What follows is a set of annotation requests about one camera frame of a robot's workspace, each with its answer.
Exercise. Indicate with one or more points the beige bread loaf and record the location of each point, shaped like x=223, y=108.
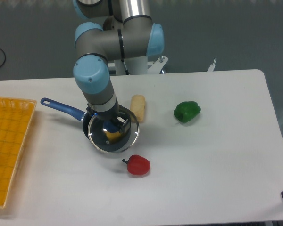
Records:
x=137, y=106

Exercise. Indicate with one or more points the dark blue saucepan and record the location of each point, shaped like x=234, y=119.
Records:
x=76, y=113

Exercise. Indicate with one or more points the glass lid blue knob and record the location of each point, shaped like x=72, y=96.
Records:
x=96, y=133

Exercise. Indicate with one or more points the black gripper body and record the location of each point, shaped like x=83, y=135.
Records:
x=101, y=117

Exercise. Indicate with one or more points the red bell pepper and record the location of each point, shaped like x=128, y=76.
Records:
x=137, y=165

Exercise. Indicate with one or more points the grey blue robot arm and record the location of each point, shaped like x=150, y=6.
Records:
x=138, y=36

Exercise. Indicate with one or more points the green bell pepper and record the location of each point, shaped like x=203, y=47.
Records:
x=186, y=111

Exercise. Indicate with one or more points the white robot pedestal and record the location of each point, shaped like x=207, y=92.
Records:
x=161, y=64

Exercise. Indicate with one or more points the yellow bell pepper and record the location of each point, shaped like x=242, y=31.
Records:
x=113, y=137

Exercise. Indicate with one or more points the yellow plastic basket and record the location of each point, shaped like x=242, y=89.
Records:
x=15, y=118

